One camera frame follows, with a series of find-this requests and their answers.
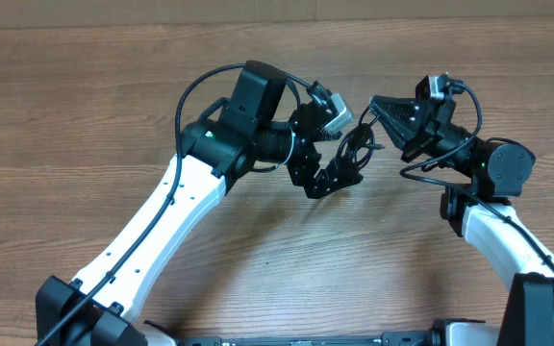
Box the black left camera cable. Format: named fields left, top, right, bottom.
left=34, top=62, right=315, bottom=346

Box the black right camera cable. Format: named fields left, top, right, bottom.
left=398, top=81, right=554, bottom=328

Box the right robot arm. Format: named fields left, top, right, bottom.
left=369, top=83, right=554, bottom=345

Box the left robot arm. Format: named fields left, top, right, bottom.
left=36, top=61, right=361, bottom=346

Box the black USB cable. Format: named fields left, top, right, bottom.
left=335, top=103, right=387, bottom=172

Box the black camera cable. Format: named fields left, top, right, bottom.
left=34, top=62, right=315, bottom=346
left=398, top=81, right=554, bottom=328

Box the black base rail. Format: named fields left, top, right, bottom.
left=137, top=316, right=514, bottom=346

